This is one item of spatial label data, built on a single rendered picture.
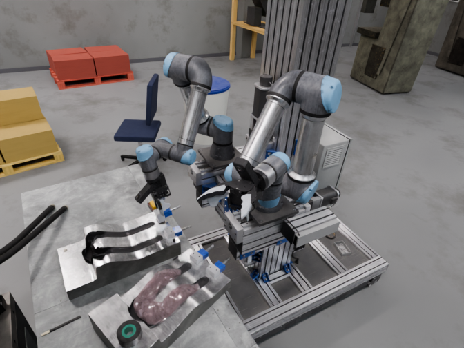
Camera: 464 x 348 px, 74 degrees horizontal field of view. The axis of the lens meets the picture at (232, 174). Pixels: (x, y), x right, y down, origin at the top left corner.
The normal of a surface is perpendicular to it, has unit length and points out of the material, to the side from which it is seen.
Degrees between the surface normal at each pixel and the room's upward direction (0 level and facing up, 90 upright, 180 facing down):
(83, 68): 90
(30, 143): 90
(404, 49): 92
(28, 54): 90
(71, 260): 0
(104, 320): 0
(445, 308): 0
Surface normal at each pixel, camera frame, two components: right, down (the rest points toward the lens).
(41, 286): 0.05, -0.82
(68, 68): 0.52, 0.51
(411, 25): 0.28, 0.59
